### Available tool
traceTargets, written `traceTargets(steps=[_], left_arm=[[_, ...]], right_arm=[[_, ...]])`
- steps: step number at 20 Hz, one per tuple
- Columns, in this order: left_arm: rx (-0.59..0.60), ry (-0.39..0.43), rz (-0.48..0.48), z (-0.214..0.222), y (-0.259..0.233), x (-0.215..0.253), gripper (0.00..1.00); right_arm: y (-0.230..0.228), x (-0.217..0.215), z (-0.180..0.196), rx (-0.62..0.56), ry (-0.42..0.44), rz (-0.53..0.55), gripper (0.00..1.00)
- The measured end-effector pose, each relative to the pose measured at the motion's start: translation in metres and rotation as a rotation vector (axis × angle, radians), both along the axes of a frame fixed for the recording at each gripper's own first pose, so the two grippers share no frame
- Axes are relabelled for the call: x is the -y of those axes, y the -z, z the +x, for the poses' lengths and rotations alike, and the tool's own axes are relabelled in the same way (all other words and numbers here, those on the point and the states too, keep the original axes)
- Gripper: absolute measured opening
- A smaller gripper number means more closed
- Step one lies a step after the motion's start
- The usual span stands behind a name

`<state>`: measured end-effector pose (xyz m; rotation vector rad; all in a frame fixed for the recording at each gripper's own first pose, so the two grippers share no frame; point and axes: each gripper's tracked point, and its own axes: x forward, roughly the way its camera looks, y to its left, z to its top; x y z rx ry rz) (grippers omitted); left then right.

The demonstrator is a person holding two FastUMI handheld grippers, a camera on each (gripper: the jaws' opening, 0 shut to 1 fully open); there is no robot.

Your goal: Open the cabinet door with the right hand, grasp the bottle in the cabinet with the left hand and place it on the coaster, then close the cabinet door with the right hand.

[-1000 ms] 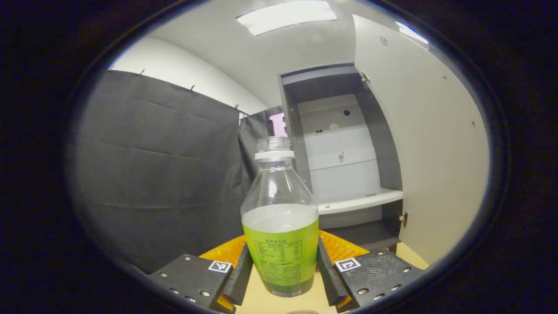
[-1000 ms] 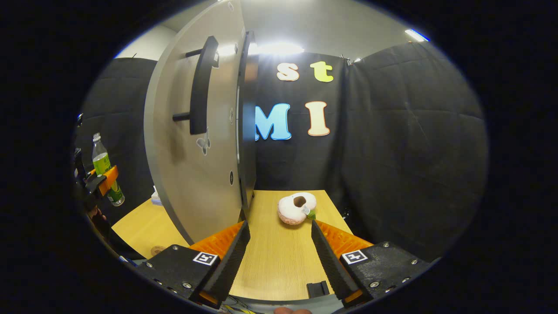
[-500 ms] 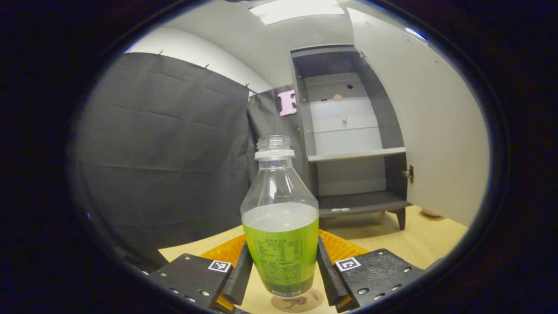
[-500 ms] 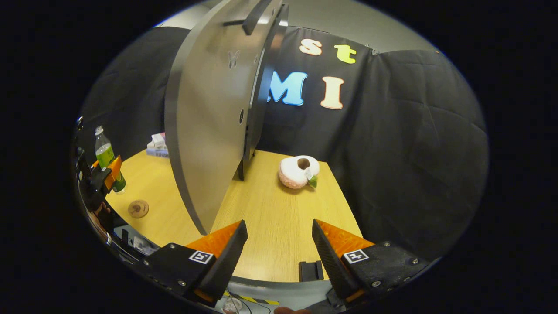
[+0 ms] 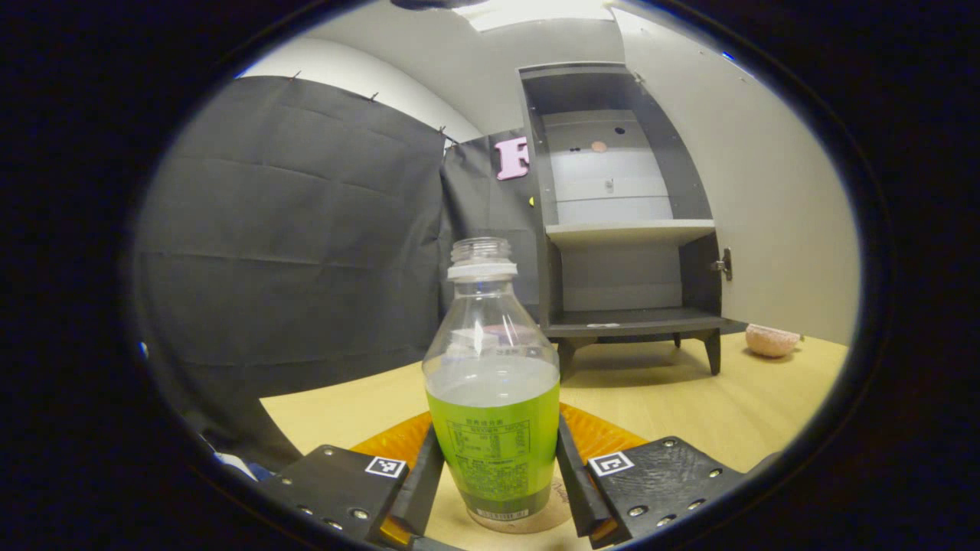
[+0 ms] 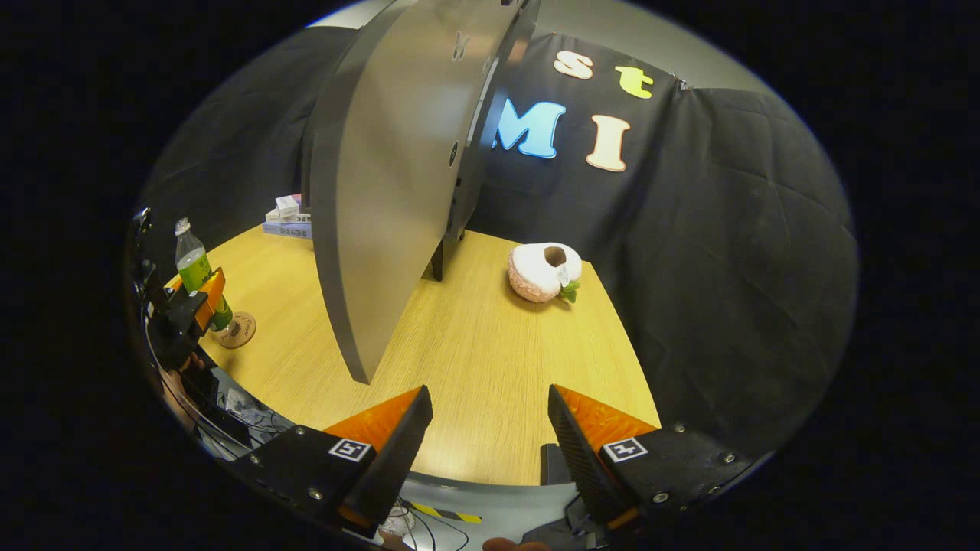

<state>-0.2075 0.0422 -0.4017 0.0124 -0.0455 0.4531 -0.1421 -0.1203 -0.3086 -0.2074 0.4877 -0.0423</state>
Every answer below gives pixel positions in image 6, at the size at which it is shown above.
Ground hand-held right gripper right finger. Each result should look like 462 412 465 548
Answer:
547 384 770 533

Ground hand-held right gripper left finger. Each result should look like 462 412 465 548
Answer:
245 385 434 536

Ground green label bottle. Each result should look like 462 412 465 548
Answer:
174 217 234 334

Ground round brown coaster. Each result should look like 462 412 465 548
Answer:
211 311 258 350

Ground grey cabinet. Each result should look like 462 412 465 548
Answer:
429 0 544 282

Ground black box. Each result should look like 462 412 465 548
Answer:
540 442 575 487

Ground yellow black floor tape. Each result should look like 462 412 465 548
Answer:
410 501 483 525

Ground white pink plush toy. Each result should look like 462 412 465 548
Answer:
508 242 584 305

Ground black backdrop cloth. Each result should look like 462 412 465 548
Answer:
142 27 860 460

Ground black cables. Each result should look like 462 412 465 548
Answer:
394 497 472 551

